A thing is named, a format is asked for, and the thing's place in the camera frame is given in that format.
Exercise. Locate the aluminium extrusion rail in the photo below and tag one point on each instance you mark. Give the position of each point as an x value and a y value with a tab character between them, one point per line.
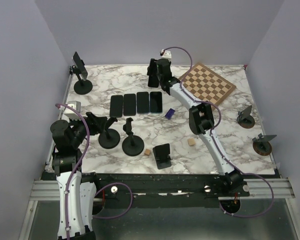
278	188

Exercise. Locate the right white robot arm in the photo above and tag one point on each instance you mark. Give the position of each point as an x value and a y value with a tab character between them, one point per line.
201	121

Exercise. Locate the purple lego brick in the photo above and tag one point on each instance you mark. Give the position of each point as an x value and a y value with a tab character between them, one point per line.
169	113

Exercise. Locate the wooden chessboard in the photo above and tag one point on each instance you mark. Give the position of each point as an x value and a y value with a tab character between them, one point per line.
207	85

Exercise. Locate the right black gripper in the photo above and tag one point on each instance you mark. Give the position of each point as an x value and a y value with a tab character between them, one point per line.
151	66

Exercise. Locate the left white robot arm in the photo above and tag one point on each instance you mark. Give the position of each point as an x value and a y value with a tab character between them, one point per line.
70	175

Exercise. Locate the brown wooden cube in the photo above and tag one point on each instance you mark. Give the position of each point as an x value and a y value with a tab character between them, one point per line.
147	152

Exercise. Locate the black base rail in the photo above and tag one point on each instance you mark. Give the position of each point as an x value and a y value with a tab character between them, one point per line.
152	191

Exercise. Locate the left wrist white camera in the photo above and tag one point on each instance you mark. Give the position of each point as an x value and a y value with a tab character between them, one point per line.
70	114

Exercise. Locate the light wooden cube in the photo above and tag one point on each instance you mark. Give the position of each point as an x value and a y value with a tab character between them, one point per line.
191	141

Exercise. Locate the round stand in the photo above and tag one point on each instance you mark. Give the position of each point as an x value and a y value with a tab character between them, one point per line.
81	87
244	118
109	138
261	144
132	145

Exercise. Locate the black phone blue edge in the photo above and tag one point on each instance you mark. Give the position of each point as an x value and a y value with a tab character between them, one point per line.
156	104

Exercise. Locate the black folding phone stand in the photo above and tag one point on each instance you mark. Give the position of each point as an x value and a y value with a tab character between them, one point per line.
162	156

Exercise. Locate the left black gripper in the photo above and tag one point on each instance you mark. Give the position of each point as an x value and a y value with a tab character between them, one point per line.
96	124

